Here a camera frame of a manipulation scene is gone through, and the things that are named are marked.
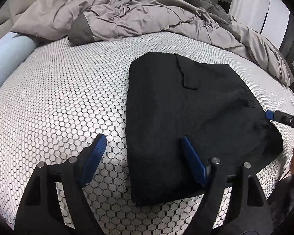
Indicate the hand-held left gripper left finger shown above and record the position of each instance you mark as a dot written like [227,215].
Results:
[94,159]

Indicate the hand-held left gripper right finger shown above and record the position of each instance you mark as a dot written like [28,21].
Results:
[193,159]

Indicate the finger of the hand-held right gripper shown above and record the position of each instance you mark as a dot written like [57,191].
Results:
[281,117]

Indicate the black pants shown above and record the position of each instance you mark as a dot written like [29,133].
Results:
[186,115]

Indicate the bed mattress with honeycomb cover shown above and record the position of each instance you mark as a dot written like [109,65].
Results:
[63,102]

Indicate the white wardrobe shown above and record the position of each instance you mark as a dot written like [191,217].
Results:
[257,5]

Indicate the light blue pillow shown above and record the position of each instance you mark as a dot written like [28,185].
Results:
[7,58]

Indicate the grey duvet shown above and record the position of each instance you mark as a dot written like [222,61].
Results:
[137,14]

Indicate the beige padded headboard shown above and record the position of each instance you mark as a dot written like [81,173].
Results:
[17,2]

